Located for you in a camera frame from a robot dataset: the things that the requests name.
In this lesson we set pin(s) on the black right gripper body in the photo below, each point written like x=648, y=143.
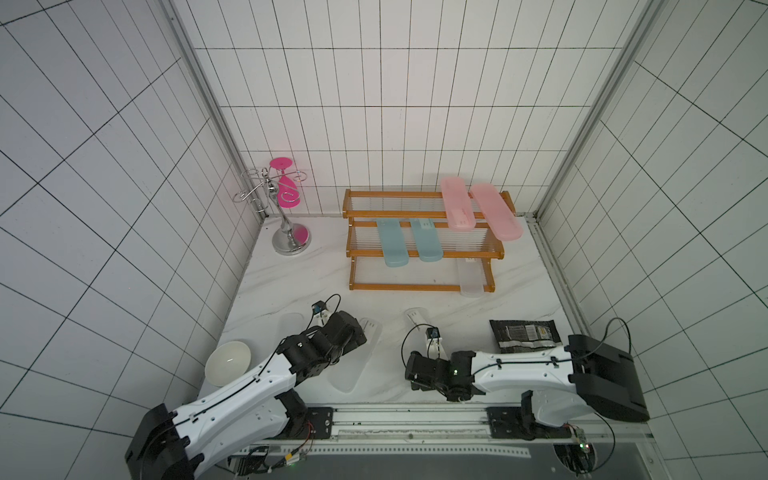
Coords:
x=411, y=368

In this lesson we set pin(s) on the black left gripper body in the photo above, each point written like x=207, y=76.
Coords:
x=349, y=346

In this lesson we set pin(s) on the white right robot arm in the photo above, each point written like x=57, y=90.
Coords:
x=557, y=384

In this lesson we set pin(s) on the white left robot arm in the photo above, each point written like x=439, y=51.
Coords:
x=183, y=443

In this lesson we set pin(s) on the wooden two-tier shelf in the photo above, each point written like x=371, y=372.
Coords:
x=368, y=270

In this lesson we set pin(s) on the black patterned pouch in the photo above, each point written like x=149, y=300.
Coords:
x=522, y=336

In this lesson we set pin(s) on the chrome stand with pink ornaments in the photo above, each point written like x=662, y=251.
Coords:
x=277, y=187

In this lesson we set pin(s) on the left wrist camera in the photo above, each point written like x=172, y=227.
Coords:
x=319, y=308

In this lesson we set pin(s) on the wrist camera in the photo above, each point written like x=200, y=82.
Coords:
x=319, y=308
x=433, y=334

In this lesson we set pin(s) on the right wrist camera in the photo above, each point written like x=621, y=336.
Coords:
x=433, y=334

